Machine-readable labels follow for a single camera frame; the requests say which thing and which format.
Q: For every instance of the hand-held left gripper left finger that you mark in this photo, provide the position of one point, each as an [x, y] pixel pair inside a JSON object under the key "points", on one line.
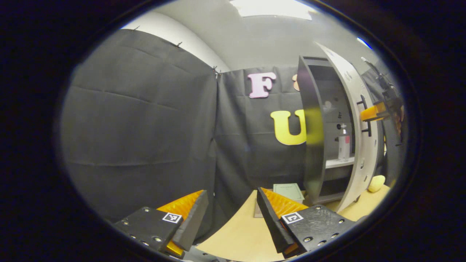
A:
{"points": [[193, 222]]}

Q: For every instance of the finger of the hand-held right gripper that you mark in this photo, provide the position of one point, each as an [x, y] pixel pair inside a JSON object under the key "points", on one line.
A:
{"points": [[371, 112]]}

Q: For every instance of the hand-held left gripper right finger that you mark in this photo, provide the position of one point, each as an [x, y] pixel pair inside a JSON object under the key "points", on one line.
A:
{"points": [[271, 222]]}

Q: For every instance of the clear bottle with red label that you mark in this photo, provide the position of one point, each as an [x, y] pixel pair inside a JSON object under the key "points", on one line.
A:
{"points": [[343, 145]]}

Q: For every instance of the beige cabinet door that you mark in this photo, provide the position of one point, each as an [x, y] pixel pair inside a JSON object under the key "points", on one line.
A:
{"points": [[366, 160]]}

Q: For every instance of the grey cabinet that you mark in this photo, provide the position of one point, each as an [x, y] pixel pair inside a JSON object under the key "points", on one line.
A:
{"points": [[313, 145]]}

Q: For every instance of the green notebook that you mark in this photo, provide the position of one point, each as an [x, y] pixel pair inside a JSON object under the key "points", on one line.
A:
{"points": [[288, 192]]}

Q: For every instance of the small ceiling light panel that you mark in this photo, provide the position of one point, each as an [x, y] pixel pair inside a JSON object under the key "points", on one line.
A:
{"points": [[364, 42]]}

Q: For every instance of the yellow lumpy sponge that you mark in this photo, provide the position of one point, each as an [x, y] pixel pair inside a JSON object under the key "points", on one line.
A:
{"points": [[376, 183]]}

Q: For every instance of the black backdrop cloth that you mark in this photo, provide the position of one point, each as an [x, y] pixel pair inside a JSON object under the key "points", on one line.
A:
{"points": [[145, 127]]}

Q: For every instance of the large ceiling light panel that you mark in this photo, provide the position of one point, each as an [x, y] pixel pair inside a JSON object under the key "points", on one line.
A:
{"points": [[273, 9]]}

